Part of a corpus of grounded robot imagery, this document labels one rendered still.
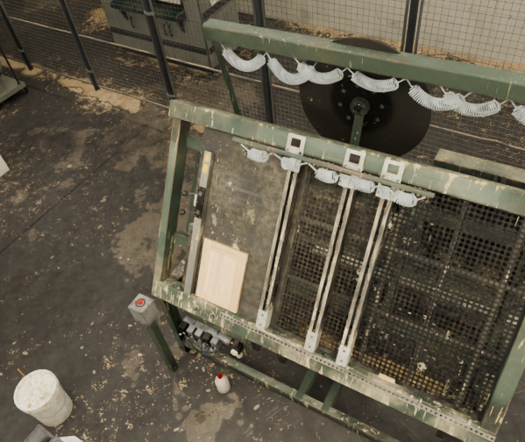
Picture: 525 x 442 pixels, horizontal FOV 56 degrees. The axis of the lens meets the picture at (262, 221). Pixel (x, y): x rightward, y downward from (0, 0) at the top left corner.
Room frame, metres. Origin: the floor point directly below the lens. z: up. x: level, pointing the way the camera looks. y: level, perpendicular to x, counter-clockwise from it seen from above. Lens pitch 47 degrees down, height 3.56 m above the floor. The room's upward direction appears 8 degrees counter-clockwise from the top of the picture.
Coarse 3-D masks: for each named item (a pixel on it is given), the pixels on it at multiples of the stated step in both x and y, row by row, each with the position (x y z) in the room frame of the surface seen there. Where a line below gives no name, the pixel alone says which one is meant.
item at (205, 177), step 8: (208, 152) 2.33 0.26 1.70; (208, 168) 2.27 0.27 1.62; (208, 176) 2.25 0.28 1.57; (200, 184) 2.25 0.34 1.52; (208, 184) 2.24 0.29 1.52; (208, 192) 2.23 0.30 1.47; (200, 224) 2.12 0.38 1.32; (200, 232) 2.10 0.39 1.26; (192, 240) 2.09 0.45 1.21; (200, 240) 2.08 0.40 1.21; (192, 248) 2.06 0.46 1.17; (192, 256) 2.03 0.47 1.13; (192, 264) 2.00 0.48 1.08; (192, 272) 1.97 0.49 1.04; (192, 280) 1.95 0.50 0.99; (184, 288) 1.94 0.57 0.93; (192, 288) 1.93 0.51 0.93
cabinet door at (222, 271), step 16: (208, 240) 2.05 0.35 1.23; (208, 256) 2.00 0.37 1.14; (224, 256) 1.95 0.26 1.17; (240, 256) 1.90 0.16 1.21; (208, 272) 1.94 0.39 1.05; (224, 272) 1.90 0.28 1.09; (240, 272) 1.85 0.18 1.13; (208, 288) 1.89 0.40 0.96; (224, 288) 1.84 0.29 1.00; (240, 288) 1.79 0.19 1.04; (224, 304) 1.78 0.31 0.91
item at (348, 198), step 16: (352, 176) 1.80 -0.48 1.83; (352, 192) 1.78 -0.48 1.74; (352, 208) 1.78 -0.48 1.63; (336, 224) 1.73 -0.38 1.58; (336, 240) 1.70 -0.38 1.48; (336, 256) 1.63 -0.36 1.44; (336, 272) 1.61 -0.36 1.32; (320, 288) 1.56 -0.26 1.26; (320, 304) 1.53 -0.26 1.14; (320, 320) 1.45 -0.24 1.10; (320, 336) 1.43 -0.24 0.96
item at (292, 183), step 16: (288, 144) 2.05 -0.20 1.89; (304, 144) 2.01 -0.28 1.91; (288, 160) 1.91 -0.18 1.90; (288, 176) 1.99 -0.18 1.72; (288, 192) 1.96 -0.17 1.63; (288, 208) 1.89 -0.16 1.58; (288, 224) 1.87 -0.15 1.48; (272, 256) 1.78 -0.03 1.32; (272, 272) 1.75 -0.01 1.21; (272, 288) 1.67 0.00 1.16; (272, 304) 1.64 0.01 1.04
